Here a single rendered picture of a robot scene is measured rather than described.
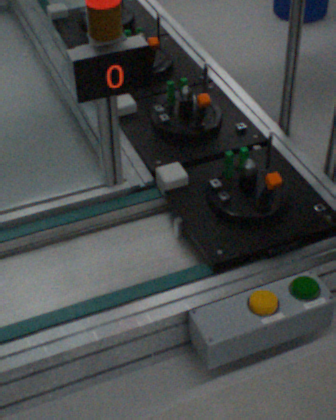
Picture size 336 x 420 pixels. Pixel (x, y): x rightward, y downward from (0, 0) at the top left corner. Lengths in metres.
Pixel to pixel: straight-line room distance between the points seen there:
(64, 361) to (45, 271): 0.20
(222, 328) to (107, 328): 0.16
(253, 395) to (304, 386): 0.08
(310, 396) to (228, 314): 0.17
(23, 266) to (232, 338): 0.38
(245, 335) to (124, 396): 0.20
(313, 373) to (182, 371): 0.20
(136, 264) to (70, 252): 0.12
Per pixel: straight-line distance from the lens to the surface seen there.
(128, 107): 1.38
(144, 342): 1.02
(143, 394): 1.04
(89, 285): 1.11
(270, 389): 1.05
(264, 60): 1.81
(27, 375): 0.99
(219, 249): 1.08
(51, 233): 1.18
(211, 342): 0.97
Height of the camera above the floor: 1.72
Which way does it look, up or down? 40 degrees down
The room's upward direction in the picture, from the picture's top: 1 degrees counter-clockwise
